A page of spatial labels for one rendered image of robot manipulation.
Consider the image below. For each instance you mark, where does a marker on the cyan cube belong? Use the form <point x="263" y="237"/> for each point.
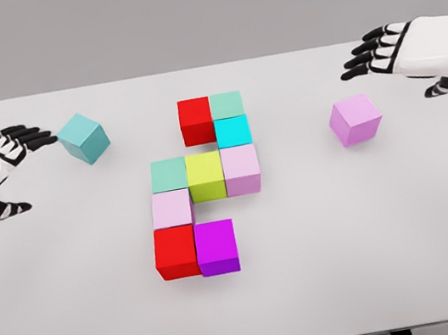
<point x="232" y="131"/>

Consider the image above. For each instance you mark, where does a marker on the magenta cube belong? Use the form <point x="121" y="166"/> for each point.
<point x="216" y="246"/>

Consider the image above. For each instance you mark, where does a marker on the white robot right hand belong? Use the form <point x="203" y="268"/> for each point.
<point x="435" y="44"/>

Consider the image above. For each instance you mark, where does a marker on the red cube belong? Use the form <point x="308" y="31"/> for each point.
<point x="175" y="251"/>
<point x="195" y="121"/>

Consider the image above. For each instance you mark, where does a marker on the teal cube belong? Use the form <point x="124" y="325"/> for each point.
<point x="81" y="133"/>

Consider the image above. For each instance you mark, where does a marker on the lilac cube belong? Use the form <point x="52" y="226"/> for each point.
<point x="171" y="209"/>
<point x="241" y="169"/>
<point x="355" y="119"/>

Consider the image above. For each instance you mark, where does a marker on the mint green cube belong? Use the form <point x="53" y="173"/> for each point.
<point x="226" y="105"/>
<point x="168" y="175"/>

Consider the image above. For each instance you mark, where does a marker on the yellow-green cube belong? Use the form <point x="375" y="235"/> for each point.
<point x="205" y="175"/>

